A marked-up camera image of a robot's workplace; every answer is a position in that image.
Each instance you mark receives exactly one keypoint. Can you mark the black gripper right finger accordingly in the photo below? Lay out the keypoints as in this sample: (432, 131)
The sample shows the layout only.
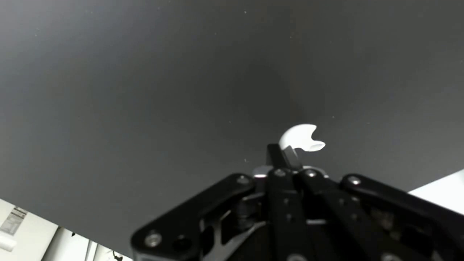
(366, 222)

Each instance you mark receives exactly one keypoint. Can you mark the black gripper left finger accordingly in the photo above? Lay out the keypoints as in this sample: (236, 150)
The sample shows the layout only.
(284, 218)

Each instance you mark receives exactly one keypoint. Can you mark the white device with grey label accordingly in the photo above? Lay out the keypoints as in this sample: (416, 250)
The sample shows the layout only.
(14, 225)

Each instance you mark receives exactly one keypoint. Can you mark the white plastic spoon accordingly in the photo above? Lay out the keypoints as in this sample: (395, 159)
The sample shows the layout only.
(301, 138)

